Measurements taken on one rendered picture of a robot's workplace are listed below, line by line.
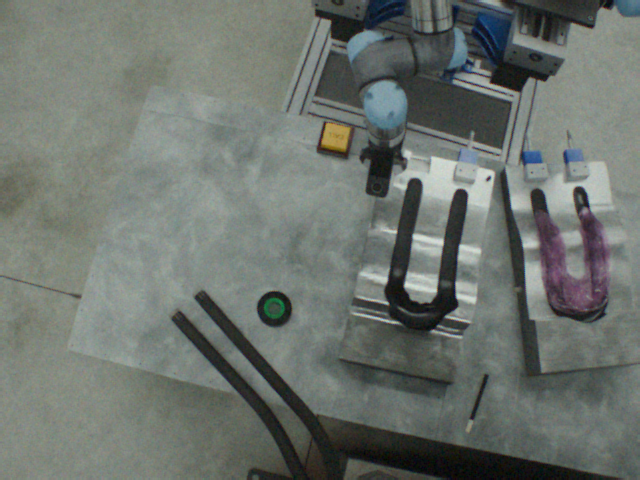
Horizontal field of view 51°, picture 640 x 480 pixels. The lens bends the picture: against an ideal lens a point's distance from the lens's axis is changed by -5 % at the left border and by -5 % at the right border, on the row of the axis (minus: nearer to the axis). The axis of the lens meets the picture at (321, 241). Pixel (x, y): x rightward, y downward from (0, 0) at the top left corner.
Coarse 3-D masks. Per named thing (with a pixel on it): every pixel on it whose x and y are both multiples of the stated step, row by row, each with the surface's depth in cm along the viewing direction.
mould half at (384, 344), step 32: (448, 160) 165; (448, 192) 163; (480, 192) 163; (384, 224) 161; (416, 224) 161; (480, 224) 161; (384, 256) 156; (416, 256) 157; (384, 288) 152; (416, 288) 152; (352, 320) 158; (384, 320) 158; (448, 320) 152; (352, 352) 156; (384, 352) 156; (416, 352) 156; (448, 352) 156; (448, 384) 159
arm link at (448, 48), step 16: (416, 0) 124; (432, 0) 123; (448, 0) 124; (416, 16) 126; (432, 16) 125; (448, 16) 126; (416, 32) 129; (432, 32) 127; (448, 32) 127; (416, 48) 128; (432, 48) 128; (448, 48) 129; (464, 48) 129; (416, 64) 129; (432, 64) 130; (448, 64) 131
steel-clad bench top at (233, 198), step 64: (192, 128) 176; (256, 128) 176; (320, 128) 176; (128, 192) 171; (192, 192) 171; (256, 192) 171; (320, 192) 172; (128, 256) 167; (192, 256) 167; (256, 256) 167; (320, 256) 168; (128, 320) 163; (192, 320) 163; (256, 320) 163; (320, 320) 164; (512, 320) 164; (256, 384) 160; (320, 384) 160; (384, 384) 160; (512, 384) 160; (576, 384) 160; (512, 448) 156; (576, 448) 157
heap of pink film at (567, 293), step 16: (544, 224) 160; (592, 224) 160; (544, 240) 158; (560, 240) 158; (592, 240) 158; (608, 240) 158; (544, 256) 157; (560, 256) 157; (592, 256) 157; (608, 256) 157; (544, 272) 158; (560, 272) 157; (592, 272) 157; (608, 272) 158; (544, 288) 158; (560, 288) 157; (576, 288) 157; (592, 288) 156; (608, 288) 158; (560, 304) 156; (576, 304) 156; (592, 304) 156
